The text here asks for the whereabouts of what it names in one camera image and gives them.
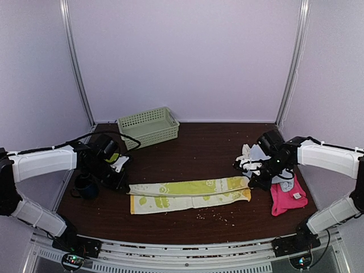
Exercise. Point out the aluminium frame post right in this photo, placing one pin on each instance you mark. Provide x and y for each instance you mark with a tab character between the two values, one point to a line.
298	51

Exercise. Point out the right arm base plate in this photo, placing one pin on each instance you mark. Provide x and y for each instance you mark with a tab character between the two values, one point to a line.
293	244

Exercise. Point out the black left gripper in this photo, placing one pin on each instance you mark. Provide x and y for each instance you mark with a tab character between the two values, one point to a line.
116	186

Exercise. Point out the dark blue mug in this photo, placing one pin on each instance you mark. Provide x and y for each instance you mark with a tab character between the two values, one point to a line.
85	187

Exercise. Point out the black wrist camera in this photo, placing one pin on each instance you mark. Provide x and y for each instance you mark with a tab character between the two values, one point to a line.
270	142
105	147

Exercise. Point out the light blue towel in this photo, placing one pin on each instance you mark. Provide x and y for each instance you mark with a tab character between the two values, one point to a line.
285	179

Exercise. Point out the lime green bowl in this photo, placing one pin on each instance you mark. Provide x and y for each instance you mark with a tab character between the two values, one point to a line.
113	158

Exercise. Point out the aluminium frame post left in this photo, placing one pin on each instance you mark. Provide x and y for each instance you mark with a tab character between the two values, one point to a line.
65	14

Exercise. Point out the pale green plastic basket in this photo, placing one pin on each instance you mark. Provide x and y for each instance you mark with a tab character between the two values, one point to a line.
148	128

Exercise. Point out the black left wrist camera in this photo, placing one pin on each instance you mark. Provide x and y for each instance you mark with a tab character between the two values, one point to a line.
105	147

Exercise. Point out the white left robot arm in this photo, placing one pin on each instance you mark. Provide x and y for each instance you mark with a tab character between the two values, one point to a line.
17	167

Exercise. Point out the aluminium front rail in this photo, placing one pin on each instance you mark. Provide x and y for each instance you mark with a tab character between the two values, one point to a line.
250	256

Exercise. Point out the green patterned towel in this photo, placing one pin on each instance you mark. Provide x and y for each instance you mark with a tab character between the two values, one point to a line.
176	196

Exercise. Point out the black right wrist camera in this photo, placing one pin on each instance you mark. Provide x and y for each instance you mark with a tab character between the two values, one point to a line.
270	142

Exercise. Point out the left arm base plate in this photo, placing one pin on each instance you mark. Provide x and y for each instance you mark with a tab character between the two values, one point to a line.
84	247

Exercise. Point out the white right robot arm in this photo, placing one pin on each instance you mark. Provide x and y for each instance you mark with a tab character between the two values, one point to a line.
343	161

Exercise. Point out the aluminium frame post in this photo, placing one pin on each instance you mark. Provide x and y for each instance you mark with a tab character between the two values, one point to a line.
65	14
298	51

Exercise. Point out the pink towel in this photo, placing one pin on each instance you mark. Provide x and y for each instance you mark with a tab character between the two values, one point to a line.
284	201

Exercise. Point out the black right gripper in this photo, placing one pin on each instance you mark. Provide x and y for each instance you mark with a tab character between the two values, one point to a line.
259	182

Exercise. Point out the cream white towel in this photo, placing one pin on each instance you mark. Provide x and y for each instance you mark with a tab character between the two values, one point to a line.
244	161

